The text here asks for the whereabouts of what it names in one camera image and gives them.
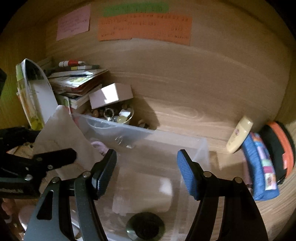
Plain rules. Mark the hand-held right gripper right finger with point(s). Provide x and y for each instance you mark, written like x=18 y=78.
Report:
x=188 y=176

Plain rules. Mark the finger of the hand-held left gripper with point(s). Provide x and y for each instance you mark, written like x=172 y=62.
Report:
x=53 y=157
x=16 y=136

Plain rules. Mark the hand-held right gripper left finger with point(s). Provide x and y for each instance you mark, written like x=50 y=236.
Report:
x=105 y=176

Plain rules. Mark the pink round pad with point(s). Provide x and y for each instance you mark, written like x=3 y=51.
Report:
x=26 y=216

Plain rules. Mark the clear plastic storage box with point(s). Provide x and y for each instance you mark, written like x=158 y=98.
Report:
x=148 y=148

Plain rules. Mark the person's left hand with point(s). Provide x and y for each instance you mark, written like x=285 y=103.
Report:
x=5 y=210

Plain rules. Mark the white tissue roll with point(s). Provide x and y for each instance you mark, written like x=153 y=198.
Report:
x=167 y=191

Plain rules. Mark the yellow-green bottle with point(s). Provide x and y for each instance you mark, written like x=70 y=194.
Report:
x=24 y=99

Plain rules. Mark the white curved sheet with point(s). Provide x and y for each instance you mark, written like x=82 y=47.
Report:
x=41 y=97

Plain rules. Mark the glass bowl of trinkets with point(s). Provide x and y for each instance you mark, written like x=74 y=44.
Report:
x=122 y=115

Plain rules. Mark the dark round bottle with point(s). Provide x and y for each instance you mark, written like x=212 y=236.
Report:
x=145 y=226

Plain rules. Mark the cream lotion tube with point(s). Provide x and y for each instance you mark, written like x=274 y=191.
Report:
x=239 y=134

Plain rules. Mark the blue patchwork pencil case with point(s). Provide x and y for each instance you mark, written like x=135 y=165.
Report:
x=256 y=166

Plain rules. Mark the stack of books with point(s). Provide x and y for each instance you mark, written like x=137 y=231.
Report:
x=76 y=83

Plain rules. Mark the small white cardboard box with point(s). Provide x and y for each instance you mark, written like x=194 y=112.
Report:
x=111 y=96

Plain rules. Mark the red and white marker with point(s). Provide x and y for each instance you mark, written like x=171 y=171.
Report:
x=71 y=63

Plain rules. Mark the black and orange zip case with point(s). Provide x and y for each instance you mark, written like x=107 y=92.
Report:
x=279 y=148

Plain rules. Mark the pink paper note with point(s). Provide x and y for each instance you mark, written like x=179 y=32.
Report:
x=72 y=22

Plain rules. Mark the orange paper note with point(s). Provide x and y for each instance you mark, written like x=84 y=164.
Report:
x=145 y=29

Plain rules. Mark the green paper note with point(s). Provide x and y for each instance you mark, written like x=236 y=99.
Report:
x=136 y=9

